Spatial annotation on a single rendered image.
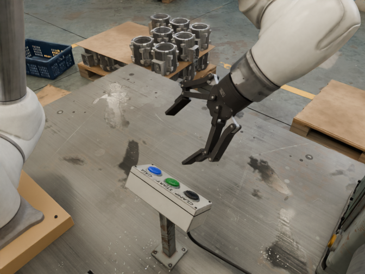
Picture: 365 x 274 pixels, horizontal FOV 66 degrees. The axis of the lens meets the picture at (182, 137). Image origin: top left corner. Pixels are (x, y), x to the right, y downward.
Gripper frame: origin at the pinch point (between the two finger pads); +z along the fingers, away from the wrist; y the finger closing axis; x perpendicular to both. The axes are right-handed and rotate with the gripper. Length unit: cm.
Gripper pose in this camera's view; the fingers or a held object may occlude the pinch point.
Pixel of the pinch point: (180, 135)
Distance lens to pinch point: 67.2
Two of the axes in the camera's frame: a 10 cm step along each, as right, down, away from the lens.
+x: 7.3, 0.3, 6.9
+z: -6.1, 4.8, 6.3
